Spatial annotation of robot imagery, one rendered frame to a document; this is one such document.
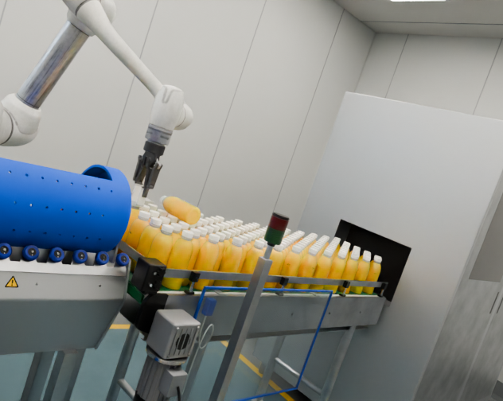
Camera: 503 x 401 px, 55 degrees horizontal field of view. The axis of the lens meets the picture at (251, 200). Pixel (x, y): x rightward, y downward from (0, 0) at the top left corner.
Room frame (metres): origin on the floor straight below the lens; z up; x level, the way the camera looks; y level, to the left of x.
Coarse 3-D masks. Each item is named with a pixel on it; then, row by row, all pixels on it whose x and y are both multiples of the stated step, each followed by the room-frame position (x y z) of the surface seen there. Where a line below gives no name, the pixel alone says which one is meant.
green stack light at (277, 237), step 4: (268, 228) 1.62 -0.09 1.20; (272, 228) 1.61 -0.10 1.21; (268, 232) 1.62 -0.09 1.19; (272, 232) 1.61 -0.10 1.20; (276, 232) 1.61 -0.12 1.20; (280, 232) 1.61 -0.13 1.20; (284, 232) 1.63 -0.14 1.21; (264, 236) 1.63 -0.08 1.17; (268, 236) 1.62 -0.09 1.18; (272, 236) 1.61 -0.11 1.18; (276, 236) 1.61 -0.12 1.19; (280, 236) 1.62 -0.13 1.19; (268, 240) 1.61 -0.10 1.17; (272, 240) 1.61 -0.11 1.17; (276, 240) 1.61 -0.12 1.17; (280, 240) 1.62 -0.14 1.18; (276, 244) 1.61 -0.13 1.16; (280, 244) 1.63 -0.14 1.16
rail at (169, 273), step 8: (168, 272) 1.55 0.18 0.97; (176, 272) 1.57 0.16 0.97; (184, 272) 1.60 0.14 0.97; (200, 272) 1.65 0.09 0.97; (208, 272) 1.68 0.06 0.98; (216, 272) 1.71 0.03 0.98; (224, 272) 1.74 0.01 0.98; (232, 272) 1.78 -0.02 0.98; (232, 280) 1.78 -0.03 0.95; (240, 280) 1.81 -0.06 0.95; (248, 280) 1.84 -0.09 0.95; (272, 280) 1.95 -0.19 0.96; (288, 280) 2.03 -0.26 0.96; (296, 280) 2.07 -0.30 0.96; (304, 280) 2.11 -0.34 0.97; (312, 280) 2.15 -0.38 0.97; (320, 280) 2.20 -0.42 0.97; (328, 280) 2.25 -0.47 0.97; (336, 280) 2.30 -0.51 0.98; (344, 280) 2.35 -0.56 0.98; (352, 280) 2.41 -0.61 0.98
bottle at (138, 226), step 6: (138, 216) 1.69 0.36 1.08; (138, 222) 1.68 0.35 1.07; (144, 222) 1.69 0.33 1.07; (132, 228) 1.68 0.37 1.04; (138, 228) 1.67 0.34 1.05; (132, 234) 1.67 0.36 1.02; (138, 234) 1.67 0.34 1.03; (126, 240) 1.69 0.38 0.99; (132, 240) 1.67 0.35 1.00; (138, 240) 1.67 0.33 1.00; (132, 246) 1.67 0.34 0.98
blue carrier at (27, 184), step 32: (0, 160) 1.22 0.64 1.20; (0, 192) 1.19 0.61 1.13; (32, 192) 1.25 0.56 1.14; (64, 192) 1.32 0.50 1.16; (96, 192) 1.40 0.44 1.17; (128, 192) 1.49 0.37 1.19; (0, 224) 1.21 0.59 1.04; (32, 224) 1.27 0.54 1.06; (64, 224) 1.33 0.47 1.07; (96, 224) 1.40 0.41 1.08
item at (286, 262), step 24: (216, 264) 1.77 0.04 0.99; (240, 264) 1.86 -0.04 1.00; (288, 264) 2.06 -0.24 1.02; (312, 264) 2.15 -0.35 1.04; (336, 264) 2.33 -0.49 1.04; (360, 264) 2.53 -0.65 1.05; (288, 288) 2.06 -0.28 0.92; (312, 288) 2.24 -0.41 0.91; (336, 288) 2.34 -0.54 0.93; (360, 288) 2.52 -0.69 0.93
